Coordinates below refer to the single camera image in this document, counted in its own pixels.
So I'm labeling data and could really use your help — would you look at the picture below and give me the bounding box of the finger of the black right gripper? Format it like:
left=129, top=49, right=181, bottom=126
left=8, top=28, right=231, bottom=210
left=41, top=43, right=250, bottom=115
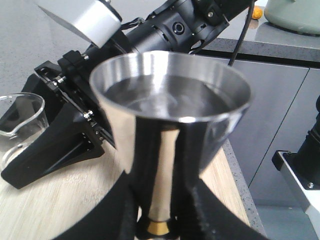
left=1, top=103, right=105, bottom=189
left=0, top=73, right=66, bottom=131

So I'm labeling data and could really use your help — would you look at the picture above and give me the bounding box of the small orange fruit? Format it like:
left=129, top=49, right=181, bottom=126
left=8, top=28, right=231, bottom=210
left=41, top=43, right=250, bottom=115
left=251, top=6, right=264, bottom=20

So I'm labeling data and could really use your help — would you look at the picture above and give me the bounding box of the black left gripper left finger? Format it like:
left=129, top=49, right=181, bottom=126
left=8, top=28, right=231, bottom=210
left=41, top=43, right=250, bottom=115
left=56, top=119, right=160, bottom=240

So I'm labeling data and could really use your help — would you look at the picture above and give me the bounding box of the wooden cutting board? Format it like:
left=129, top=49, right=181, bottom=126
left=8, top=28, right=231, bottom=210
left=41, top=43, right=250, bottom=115
left=0, top=139, right=251, bottom=240

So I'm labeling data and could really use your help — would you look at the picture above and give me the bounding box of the black and white camera stand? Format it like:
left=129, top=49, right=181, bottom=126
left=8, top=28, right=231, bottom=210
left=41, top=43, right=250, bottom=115
left=271, top=94, right=320, bottom=240

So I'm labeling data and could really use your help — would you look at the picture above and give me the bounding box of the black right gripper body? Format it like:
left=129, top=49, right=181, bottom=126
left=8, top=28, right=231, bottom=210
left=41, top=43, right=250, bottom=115
left=34, top=50, right=115, bottom=147

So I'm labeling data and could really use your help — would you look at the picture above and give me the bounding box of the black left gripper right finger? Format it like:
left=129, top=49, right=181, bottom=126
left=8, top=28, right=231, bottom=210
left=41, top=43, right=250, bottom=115
left=172, top=122, right=266, bottom=240

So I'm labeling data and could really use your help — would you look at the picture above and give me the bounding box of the small glass beaker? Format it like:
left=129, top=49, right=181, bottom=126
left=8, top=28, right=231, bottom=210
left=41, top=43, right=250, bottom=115
left=0, top=92, right=49, bottom=170

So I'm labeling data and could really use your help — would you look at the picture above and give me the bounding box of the steel double jigger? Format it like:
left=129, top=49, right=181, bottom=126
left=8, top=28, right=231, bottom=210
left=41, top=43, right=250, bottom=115
left=89, top=51, right=253, bottom=239

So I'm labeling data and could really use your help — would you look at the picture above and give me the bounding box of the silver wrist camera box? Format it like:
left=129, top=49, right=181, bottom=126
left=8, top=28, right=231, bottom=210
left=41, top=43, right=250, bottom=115
left=36, top=0, right=122, bottom=48

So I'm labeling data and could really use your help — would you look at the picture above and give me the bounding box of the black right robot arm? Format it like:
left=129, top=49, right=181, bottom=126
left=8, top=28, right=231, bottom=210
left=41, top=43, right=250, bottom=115
left=1, top=0, right=251, bottom=189

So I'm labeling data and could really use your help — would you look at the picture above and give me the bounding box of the pale green pot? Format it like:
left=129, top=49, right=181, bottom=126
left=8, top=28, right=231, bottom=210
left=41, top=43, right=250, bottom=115
left=264, top=0, right=320, bottom=35

